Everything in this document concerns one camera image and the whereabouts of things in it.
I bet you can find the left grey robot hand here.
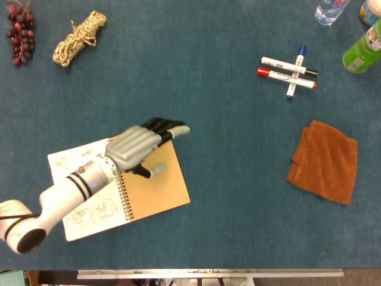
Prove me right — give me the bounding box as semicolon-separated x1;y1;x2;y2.
104;117;191;179

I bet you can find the spiral notebook with yellow cover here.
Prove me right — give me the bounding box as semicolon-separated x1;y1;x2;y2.
47;135;191;242

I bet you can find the blue table mat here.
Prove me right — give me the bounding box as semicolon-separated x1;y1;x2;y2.
0;0;381;271

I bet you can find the bunch of red grapes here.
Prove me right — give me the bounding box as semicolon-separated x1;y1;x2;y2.
5;1;36;67

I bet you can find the red whiteboard marker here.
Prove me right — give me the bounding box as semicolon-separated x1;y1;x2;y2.
257;67;318;90

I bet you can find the blue whiteboard marker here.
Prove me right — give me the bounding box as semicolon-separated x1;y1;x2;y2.
286;45;308;101

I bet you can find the black whiteboard marker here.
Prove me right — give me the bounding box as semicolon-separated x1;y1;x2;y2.
260;57;318;77

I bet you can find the brown microfiber cloth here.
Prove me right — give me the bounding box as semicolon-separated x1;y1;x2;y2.
286;120;358;206

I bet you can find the clear plastic water bottle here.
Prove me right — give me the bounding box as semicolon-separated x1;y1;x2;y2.
314;0;352;26

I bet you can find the green plastic bottle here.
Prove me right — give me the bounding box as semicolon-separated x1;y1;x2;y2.
342;20;381;74

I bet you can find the small white-capped bottle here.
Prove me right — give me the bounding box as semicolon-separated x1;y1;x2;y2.
359;0;381;27

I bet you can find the coiled beige rope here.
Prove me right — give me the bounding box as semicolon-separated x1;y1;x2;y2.
52;10;108;67

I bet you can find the aluminium table edge rail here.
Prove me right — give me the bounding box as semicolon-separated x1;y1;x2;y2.
77;269;344;280

